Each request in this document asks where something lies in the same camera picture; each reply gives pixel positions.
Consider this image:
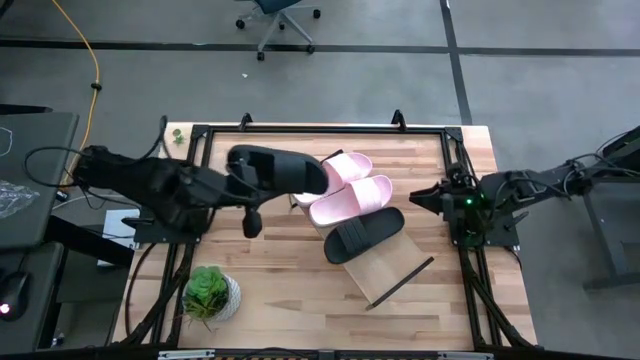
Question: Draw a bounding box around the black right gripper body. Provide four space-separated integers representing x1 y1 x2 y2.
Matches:
438 163 477 237

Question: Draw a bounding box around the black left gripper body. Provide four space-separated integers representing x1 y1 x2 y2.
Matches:
196 158 265 241

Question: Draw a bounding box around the black rubber slide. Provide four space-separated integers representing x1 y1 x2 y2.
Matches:
323 206 406 266
226 144 330 197

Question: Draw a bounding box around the pink rubber slide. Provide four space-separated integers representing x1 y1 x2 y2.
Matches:
308 174 394 229
292 151 374 209

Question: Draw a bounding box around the green succulent in white pot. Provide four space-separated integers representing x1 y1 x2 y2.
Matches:
182 265 243 331

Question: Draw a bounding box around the white box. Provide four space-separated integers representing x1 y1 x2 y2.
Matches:
102 208 141 267

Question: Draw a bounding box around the black metal stand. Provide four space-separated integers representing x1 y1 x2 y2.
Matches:
551 124 640 294

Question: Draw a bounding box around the office swivel chair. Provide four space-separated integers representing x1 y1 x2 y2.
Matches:
234 0 322 63

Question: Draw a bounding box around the dark grey side table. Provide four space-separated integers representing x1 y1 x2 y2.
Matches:
0 110 80 251

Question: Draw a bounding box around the clear plastic bag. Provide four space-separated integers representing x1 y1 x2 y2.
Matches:
0 179 40 220

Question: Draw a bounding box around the black computer desk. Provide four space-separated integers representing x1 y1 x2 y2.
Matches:
0 242 66 354

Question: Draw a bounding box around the black computer mouse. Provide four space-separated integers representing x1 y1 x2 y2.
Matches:
0 272 30 322

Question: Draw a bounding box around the wooden shelf with black frame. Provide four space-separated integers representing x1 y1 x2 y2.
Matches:
288 148 435 312

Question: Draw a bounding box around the black metal table frame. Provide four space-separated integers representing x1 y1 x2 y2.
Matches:
119 110 539 351

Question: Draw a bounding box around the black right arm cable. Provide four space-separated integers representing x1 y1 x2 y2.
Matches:
562 130 640 182

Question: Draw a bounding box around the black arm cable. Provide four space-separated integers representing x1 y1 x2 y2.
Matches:
562 130 640 182
22 114 169 190

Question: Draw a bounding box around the silver metal bracket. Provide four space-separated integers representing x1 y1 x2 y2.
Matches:
436 351 495 360
157 349 216 360

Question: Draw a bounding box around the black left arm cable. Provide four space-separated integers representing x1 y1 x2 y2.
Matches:
22 114 169 190

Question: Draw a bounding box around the yellow cable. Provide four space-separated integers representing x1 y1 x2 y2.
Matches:
49 0 101 194

